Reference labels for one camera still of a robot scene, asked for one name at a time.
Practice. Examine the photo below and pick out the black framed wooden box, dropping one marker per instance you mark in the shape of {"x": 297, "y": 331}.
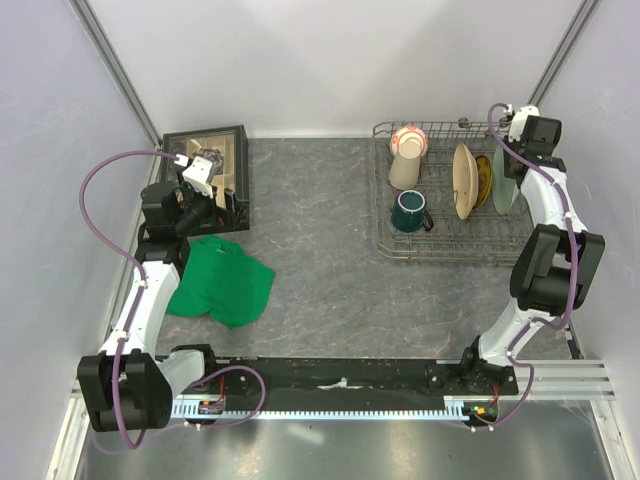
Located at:
{"x": 217, "y": 166}

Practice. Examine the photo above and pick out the dark green mug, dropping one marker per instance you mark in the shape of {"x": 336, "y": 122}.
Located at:
{"x": 409, "y": 212}

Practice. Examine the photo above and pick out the yellow ceramic plate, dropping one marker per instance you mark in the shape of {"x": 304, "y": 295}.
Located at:
{"x": 485, "y": 178}

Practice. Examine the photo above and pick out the white slotted cable duct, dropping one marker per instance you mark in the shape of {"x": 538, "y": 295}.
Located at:
{"x": 198, "y": 410}

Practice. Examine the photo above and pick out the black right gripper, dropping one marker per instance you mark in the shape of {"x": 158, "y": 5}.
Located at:
{"x": 507, "y": 151}

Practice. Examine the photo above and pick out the grey wire dish rack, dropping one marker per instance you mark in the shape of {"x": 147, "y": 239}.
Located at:
{"x": 485, "y": 238}

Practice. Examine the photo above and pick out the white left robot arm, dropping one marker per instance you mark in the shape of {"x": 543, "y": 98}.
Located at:
{"x": 125, "y": 386}

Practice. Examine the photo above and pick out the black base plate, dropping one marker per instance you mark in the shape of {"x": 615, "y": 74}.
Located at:
{"x": 370, "y": 384}

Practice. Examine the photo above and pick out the cream bird plate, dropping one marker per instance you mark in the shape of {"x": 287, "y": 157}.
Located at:
{"x": 464, "y": 180}

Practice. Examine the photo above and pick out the green cloth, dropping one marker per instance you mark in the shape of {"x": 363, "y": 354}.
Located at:
{"x": 223, "y": 282}

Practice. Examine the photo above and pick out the mint green flower plate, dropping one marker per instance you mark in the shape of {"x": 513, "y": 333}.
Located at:
{"x": 504, "y": 189}

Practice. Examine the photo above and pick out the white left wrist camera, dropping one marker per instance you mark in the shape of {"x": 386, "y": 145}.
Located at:
{"x": 199, "y": 174}

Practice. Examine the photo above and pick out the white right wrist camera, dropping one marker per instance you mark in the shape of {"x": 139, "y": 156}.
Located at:
{"x": 517, "y": 120}

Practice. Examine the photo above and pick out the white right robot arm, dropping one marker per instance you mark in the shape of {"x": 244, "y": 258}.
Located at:
{"x": 554, "y": 272}

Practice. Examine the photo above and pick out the beige tall cup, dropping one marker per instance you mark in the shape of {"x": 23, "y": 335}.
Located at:
{"x": 404, "y": 172}

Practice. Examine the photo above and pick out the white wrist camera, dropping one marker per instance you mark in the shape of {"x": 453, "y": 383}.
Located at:
{"x": 517, "y": 120}
{"x": 199, "y": 174}

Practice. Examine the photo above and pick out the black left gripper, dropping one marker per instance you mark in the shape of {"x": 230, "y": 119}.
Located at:
{"x": 227, "y": 217}

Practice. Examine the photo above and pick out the white red patterned bowl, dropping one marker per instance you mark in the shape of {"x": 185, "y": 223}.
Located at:
{"x": 409, "y": 141}

